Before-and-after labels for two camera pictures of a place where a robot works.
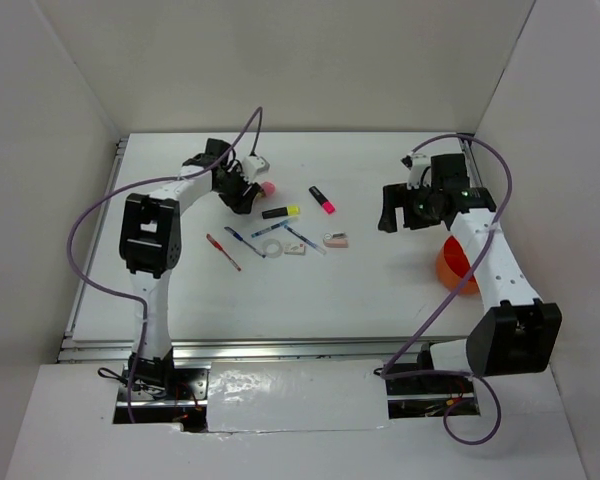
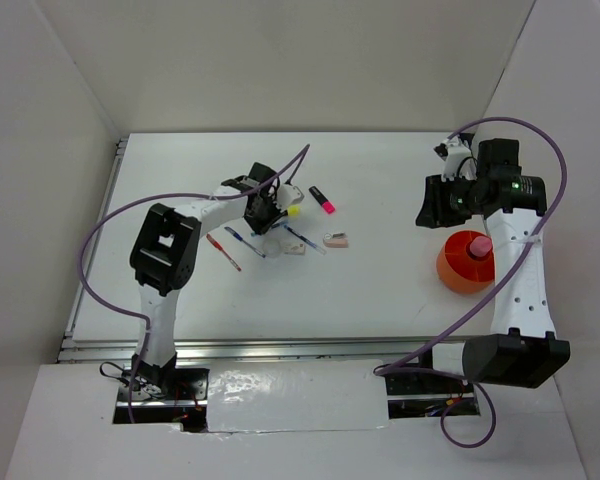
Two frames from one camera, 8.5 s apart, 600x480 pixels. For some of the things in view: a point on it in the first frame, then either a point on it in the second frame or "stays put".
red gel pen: (219, 247) stays put
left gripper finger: (246, 199) → (279, 216)
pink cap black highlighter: (323, 201) stays put
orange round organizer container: (453, 267) stays put
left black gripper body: (233, 183) → (268, 209)
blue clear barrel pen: (305, 239) stays put
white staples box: (294, 248) stays put
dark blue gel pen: (240, 238) stays put
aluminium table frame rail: (86, 348) stays put
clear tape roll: (272, 248) stays put
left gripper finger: (231, 204) → (258, 226)
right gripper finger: (387, 221) → (434, 215)
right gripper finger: (395, 195) → (436, 194)
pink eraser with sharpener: (336, 239) stays put
